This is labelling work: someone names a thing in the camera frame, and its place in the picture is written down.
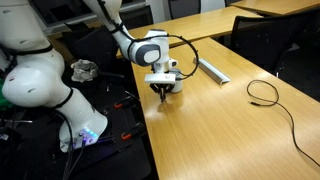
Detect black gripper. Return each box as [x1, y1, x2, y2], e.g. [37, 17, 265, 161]
[149, 83, 175, 103]

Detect orange tipped black clamp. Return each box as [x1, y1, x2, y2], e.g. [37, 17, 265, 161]
[112, 95, 141, 110]
[120, 121, 146, 141]

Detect silver metal bar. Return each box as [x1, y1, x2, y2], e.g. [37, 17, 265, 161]
[192, 57, 232, 86]

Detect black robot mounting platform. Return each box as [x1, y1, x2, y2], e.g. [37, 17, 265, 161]
[0, 79, 153, 180]

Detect crumpled grey cloth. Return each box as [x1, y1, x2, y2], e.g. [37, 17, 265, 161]
[70, 58, 100, 84]

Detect black office chair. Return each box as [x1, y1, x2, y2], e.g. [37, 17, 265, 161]
[229, 6, 320, 76]

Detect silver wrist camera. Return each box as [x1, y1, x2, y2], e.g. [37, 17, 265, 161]
[143, 73, 177, 85]

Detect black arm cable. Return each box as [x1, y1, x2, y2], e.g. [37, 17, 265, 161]
[96, 0, 201, 81]

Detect thin black cable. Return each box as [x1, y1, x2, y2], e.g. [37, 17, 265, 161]
[246, 79, 320, 168]

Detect robot base cables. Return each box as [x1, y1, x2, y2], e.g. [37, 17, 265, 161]
[61, 112, 88, 180]

